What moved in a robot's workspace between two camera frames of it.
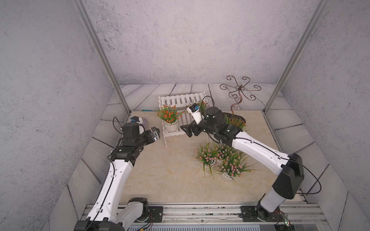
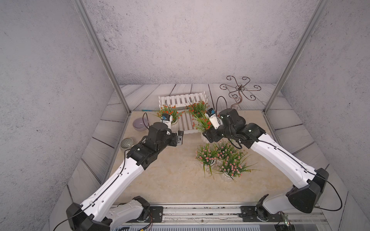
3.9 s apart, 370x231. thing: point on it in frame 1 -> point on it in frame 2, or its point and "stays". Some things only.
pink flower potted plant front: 233,167 stays
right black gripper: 189,130 -> 208,135
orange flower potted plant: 170,115 stays
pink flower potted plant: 205,155 stays
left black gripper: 151,139 -> 174,142
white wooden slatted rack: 179,102 stays
